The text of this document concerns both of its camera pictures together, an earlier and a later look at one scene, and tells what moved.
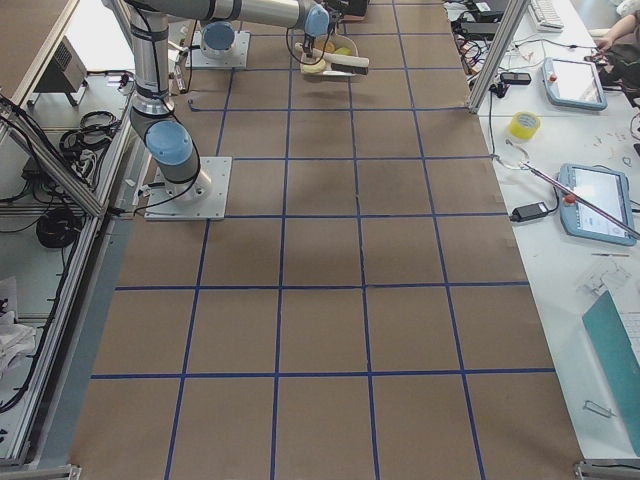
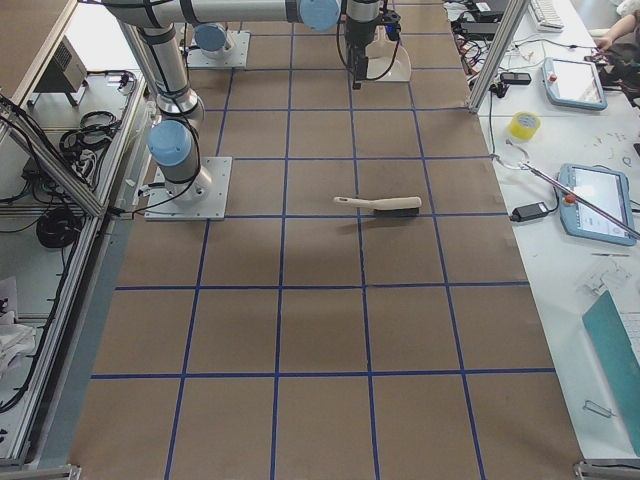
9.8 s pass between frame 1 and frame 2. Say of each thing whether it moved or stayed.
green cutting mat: stayed
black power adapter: stayed
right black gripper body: moved
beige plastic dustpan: moved
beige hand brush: moved
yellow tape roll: stayed
